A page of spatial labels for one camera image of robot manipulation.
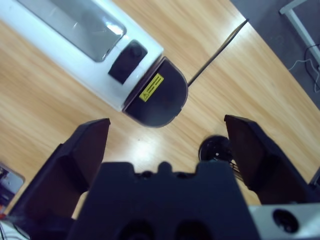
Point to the white table frame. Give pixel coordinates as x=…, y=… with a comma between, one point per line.
x=300, y=27

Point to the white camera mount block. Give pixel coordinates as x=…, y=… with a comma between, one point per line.
x=11, y=182

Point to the black capsule holder with rods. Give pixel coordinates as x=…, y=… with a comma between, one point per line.
x=212, y=150

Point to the grey coffee machine lever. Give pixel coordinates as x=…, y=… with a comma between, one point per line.
x=75, y=22

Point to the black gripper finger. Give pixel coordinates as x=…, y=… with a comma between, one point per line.
x=82, y=155
x=252, y=155

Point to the white capsule coffee machine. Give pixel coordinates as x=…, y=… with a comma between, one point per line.
x=105, y=82

